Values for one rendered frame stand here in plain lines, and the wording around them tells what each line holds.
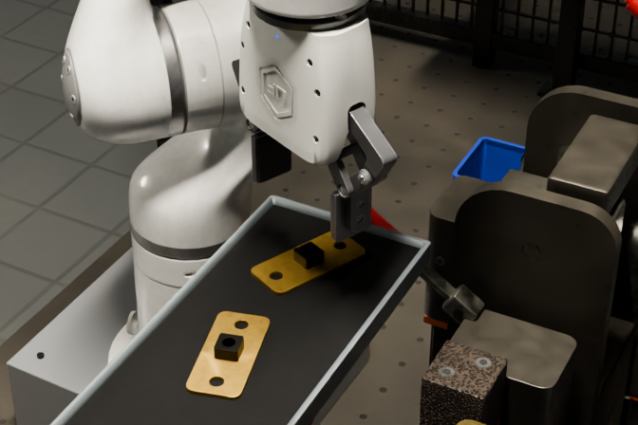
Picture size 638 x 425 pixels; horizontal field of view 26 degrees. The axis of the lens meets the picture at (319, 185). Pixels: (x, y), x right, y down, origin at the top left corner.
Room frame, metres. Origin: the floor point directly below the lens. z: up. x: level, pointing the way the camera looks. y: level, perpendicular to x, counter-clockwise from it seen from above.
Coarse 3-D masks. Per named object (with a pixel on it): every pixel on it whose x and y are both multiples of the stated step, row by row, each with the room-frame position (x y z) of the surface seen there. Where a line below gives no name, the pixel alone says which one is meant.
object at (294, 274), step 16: (320, 240) 0.84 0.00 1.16; (352, 240) 0.84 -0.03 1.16; (288, 256) 0.82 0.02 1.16; (304, 256) 0.81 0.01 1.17; (320, 256) 0.81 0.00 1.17; (336, 256) 0.82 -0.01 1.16; (352, 256) 0.82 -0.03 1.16; (256, 272) 0.80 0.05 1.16; (272, 272) 0.80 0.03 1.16; (288, 272) 0.80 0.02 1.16; (304, 272) 0.80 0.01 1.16; (320, 272) 0.80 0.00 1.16; (272, 288) 0.78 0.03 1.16; (288, 288) 0.78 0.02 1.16
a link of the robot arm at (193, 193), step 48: (192, 0) 1.14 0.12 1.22; (240, 0) 1.13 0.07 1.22; (192, 48) 1.07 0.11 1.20; (192, 96) 1.06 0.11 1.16; (192, 144) 1.12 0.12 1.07; (240, 144) 1.09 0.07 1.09; (144, 192) 1.08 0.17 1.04; (192, 192) 1.07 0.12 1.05; (240, 192) 1.08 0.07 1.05; (144, 240) 1.07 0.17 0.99; (192, 240) 1.06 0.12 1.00
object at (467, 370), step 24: (456, 360) 0.78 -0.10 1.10; (480, 360) 0.78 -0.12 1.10; (504, 360) 0.78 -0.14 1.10; (432, 384) 0.75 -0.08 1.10; (456, 384) 0.75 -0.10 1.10; (480, 384) 0.75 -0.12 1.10; (504, 384) 0.78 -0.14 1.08; (432, 408) 0.75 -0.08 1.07; (456, 408) 0.75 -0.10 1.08; (480, 408) 0.74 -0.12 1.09
